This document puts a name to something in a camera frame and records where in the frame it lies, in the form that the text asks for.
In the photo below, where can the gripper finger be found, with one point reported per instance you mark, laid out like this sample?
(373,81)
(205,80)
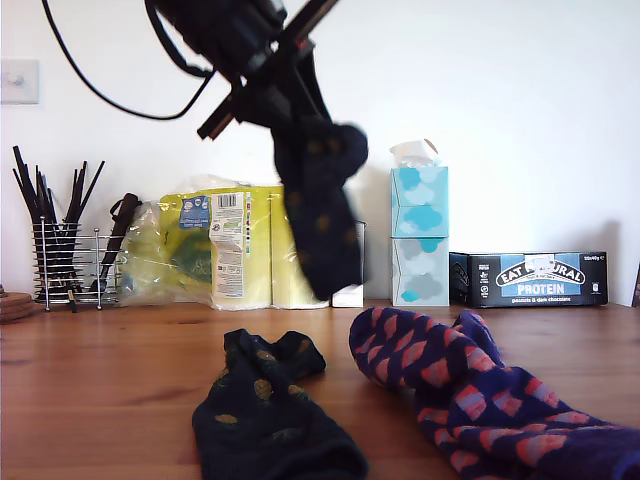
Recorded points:
(305,75)
(270,107)

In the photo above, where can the navy pineapple sock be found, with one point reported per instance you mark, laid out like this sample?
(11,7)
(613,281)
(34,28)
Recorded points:
(325,225)
(260,425)

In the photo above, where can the purple pink patterned sock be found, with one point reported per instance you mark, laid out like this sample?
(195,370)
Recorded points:
(480,350)
(390,345)

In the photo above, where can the white tissue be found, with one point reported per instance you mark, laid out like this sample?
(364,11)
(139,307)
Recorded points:
(412,152)

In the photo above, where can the yellow kitchen roll pack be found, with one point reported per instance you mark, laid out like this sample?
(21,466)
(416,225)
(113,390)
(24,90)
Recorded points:
(235,260)

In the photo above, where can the blue cloud tissue box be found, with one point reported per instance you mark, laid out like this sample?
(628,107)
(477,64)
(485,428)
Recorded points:
(420,200)

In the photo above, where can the black stick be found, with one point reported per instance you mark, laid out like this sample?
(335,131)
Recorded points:
(31,182)
(29,197)
(77,187)
(91,187)

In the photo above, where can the small white carton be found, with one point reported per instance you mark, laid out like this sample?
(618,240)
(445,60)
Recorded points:
(347,298)

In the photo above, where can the grey cloud tissue box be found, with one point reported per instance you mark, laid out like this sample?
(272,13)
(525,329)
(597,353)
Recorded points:
(420,275)

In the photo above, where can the black protein bar box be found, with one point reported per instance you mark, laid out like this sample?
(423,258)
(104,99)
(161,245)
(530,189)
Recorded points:
(540,290)

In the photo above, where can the round cork coaster stack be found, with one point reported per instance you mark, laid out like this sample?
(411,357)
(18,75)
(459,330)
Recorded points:
(15,305)

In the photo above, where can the dark brown board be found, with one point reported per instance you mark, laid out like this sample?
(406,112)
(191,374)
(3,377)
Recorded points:
(636,287)

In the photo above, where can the white wall switch plate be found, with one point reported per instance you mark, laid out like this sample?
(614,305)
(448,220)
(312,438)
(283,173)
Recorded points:
(20,82)

